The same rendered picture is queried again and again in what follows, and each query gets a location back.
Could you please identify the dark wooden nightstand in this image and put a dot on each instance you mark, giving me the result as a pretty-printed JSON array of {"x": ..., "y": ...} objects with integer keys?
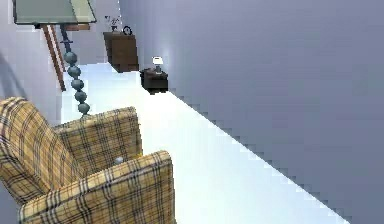
[{"x": 154, "y": 80}]

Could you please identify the small white table lamp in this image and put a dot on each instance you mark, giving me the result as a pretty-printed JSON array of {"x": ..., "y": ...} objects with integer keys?
[{"x": 157, "y": 62}]

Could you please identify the small grey ball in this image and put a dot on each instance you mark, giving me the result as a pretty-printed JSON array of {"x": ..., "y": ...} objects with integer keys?
[{"x": 119, "y": 160}]

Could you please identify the brown wooden dresser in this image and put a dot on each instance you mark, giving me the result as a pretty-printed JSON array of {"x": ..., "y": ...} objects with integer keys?
[{"x": 122, "y": 51}]

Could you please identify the black round clock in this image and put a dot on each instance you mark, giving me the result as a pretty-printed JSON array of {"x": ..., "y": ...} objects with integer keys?
[{"x": 127, "y": 30}]

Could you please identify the small vase with plant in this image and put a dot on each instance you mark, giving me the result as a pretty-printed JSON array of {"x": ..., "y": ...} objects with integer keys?
[{"x": 114, "y": 24}]

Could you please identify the tan plaid armchair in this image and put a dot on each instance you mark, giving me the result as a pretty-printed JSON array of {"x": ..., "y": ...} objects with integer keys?
[{"x": 93, "y": 186}]

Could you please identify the grey beaded floor lamp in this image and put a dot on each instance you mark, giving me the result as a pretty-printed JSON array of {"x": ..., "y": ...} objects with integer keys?
[{"x": 75, "y": 71}]

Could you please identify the brown wooden easel stand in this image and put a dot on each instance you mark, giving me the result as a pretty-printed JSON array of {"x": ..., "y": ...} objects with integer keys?
[{"x": 54, "y": 55}]

